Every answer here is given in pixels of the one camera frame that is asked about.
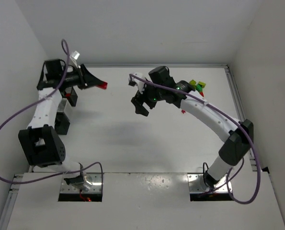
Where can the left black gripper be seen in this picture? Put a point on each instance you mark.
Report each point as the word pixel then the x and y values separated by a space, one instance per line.
pixel 83 76

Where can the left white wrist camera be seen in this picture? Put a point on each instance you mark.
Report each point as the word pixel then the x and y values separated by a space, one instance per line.
pixel 74 56

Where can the white slotted container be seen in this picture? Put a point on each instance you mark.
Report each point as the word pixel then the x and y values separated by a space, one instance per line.
pixel 65 107

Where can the yellow-green lego brick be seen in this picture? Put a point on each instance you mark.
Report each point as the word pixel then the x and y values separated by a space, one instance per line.
pixel 193 83

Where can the black slotted container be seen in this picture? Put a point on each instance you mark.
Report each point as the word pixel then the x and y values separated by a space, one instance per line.
pixel 62 124
pixel 71 95

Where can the metal base plate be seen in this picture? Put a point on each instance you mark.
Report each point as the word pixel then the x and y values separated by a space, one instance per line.
pixel 88 183
pixel 197 186

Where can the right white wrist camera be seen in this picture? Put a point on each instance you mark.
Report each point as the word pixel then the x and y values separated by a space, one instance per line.
pixel 139 80

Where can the small red lego brick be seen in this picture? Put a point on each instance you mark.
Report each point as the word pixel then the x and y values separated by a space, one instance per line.
pixel 103 85

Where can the black slotted container near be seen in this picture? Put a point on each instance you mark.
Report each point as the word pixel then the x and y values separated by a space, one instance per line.
pixel 62 124

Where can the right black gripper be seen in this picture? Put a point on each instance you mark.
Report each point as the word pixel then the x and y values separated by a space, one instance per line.
pixel 145 98

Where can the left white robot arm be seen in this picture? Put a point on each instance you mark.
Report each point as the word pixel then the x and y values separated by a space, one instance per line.
pixel 41 141

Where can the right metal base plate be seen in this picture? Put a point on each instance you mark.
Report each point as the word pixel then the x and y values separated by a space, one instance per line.
pixel 197 186

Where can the green lego brick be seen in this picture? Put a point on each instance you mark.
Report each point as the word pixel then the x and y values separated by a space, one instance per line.
pixel 200 86

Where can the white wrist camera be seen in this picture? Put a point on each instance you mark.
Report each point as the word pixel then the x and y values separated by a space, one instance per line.
pixel 74 56
pixel 139 80

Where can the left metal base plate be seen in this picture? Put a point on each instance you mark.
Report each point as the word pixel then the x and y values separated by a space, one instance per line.
pixel 88 183

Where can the black slotted container far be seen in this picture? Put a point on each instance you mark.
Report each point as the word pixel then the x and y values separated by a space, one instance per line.
pixel 71 95

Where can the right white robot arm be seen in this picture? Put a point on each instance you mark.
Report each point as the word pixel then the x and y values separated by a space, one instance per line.
pixel 233 133

